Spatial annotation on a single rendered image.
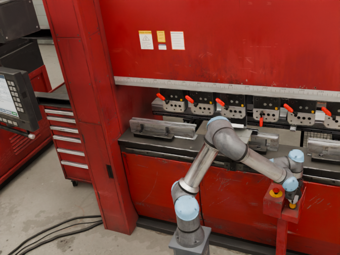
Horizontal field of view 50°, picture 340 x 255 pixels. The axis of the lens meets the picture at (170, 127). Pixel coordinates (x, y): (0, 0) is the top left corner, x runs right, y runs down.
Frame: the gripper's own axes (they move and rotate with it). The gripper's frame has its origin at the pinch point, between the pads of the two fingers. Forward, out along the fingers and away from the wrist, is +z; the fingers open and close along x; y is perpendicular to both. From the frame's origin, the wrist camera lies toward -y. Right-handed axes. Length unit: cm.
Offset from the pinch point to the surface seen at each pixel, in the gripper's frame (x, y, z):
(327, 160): -12.2, 27.9, -13.0
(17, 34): 137, -34, -105
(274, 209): 8.4, -6.2, 1.9
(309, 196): -6.0, 18.8, 10.2
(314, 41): 2, 36, -82
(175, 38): 79, 26, -83
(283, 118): 22, 56, -18
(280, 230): 5.4, -2.6, 23.0
